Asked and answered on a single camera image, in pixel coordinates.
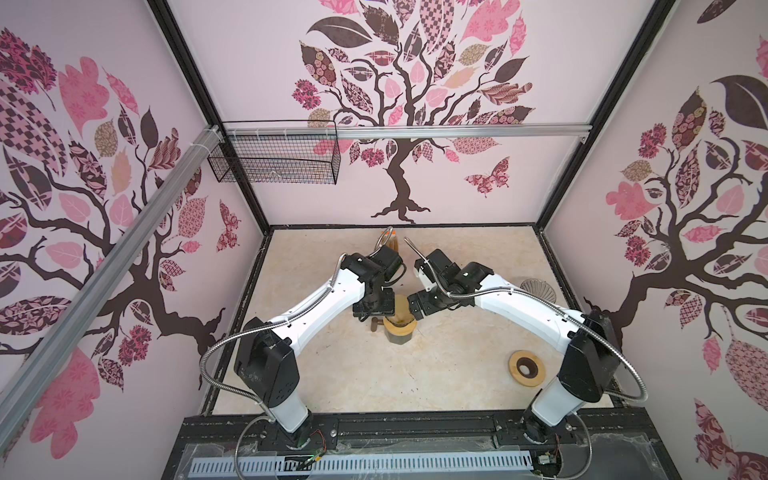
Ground aluminium rail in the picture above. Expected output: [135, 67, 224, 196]
[337, 123, 592, 140]
[1, 125, 222, 448]

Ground wooden ring holder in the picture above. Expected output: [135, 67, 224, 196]
[383, 318, 417, 337]
[508, 350, 546, 388]

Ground grey glass carafe mug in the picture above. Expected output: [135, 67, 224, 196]
[371, 317, 416, 345]

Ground left metal conduit cable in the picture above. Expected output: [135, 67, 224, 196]
[199, 226, 394, 480]

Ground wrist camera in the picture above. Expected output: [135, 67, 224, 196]
[368, 245, 403, 281]
[415, 249, 460, 291]

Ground white cable duct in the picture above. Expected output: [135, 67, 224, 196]
[187, 451, 533, 479]

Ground right metal conduit cable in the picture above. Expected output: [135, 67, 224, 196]
[404, 236, 650, 404]

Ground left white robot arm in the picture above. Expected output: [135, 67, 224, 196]
[234, 246, 403, 447]

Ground coffee filter pack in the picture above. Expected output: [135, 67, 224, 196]
[381, 230, 399, 252]

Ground brown paper coffee filter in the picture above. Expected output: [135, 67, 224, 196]
[391, 294, 414, 325]

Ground black base frame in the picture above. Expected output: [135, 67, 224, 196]
[162, 407, 680, 479]

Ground aluminium rail back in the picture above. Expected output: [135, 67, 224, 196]
[337, 123, 592, 140]

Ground black wire basket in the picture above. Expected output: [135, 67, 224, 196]
[208, 120, 341, 185]

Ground aluminium rail left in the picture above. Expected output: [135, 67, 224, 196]
[1, 125, 222, 448]

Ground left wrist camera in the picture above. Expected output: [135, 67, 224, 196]
[368, 245, 403, 281]

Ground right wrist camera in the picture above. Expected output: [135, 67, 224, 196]
[415, 249, 460, 291]

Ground metal conduit cable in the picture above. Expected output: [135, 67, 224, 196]
[404, 236, 650, 404]
[199, 226, 394, 480]

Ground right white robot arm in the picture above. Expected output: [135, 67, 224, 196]
[408, 260, 619, 444]

